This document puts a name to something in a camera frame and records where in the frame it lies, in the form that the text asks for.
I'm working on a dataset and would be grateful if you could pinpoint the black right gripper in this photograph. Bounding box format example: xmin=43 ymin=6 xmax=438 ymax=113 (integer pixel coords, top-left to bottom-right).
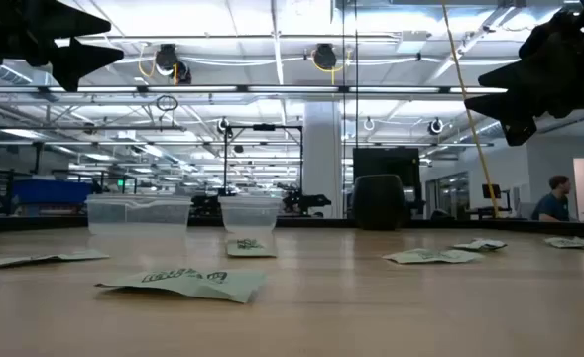
xmin=463 ymin=0 xmax=584 ymax=148

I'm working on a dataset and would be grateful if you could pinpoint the pale sweetener packet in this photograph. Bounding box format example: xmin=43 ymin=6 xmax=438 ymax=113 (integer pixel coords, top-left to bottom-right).
xmin=543 ymin=235 xmax=584 ymax=250
xmin=451 ymin=238 xmax=509 ymax=252
xmin=382 ymin=247 xmax=484 ymax=266

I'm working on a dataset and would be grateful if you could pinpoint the green sweetener packet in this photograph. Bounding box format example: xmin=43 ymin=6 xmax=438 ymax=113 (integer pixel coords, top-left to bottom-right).
xmin=226 ymin=238 xmax=279 ymax=259
xmin=0 ymin=249 xmax=111 ymax=270
xmin=94 ymin=267 xmax=269 ymax=305

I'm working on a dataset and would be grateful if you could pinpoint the small monitor on stand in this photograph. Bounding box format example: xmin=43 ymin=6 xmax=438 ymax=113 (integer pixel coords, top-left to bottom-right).
xmin=480 ymin=182 xmax=504 ymax=201

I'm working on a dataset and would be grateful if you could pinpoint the person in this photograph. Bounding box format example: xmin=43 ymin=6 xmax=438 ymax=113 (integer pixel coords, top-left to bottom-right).
xmin=530 ymin=174 xmax=578 ymax=223

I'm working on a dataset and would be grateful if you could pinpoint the black monitor screen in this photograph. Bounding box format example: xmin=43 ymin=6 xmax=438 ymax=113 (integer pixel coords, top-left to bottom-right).
xmin=352 ymin=147 xmax=424 ymax=216

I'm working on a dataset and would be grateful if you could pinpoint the blue plastic bin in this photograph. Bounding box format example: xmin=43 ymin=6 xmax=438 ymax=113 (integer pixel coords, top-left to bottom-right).
xmin=11 ymin=178 xmax=95 ymax=207

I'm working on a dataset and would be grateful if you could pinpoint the dark green cup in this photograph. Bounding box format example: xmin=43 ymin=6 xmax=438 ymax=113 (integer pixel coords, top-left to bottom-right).
xmin=351 ymin=173 xmax=407 ymax=231

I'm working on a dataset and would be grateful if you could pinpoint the clear rectangular plastic bin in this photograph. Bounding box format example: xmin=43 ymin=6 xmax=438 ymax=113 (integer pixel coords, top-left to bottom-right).
xmin=84 ymin=193 xmax=194 ymax=237

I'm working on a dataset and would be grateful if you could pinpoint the white building column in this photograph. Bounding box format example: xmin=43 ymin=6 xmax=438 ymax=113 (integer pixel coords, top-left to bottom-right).
xmin=301 ymin=101 xmax=345 ymax=220

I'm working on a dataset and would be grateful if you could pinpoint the long ceiling light bar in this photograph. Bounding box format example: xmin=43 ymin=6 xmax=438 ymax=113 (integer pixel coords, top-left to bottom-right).
xmin=0 ymin=84 xmax=509 ymax=96

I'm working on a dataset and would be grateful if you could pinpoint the clear round plastic bin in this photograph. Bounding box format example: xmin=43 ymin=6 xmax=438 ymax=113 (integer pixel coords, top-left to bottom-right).
xmin=217 ymin=194 xmax=284 ymax=235

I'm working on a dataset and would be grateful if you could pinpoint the yellow hanging cable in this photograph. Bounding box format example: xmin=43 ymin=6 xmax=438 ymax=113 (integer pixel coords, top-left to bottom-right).
xmin=439 ymin=0 xmax=501 ymax=220

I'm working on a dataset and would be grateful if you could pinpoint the black ceiling cable reel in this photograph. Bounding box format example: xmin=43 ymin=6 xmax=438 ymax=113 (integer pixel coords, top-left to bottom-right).
xmin=310 ymin=42 xmax=341 ymax=72
xmin=153 ymin=43 xmax=194 ymax=86

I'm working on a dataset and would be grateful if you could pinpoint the hanging black cable loop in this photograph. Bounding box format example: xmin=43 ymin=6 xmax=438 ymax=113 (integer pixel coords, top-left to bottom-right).
xmin=155 ymin=93 xmax=180 ymax=113

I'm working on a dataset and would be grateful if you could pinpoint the black background station frame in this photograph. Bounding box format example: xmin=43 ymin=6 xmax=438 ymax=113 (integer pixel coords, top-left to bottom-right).
xmin=221 ymin=122 xmax=305 ymax=200

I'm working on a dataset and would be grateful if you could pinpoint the black metal table frame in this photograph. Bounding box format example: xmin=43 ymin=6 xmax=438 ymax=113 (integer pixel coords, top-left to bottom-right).
xmin=0 ymin=213 xmax=584 ymax=239

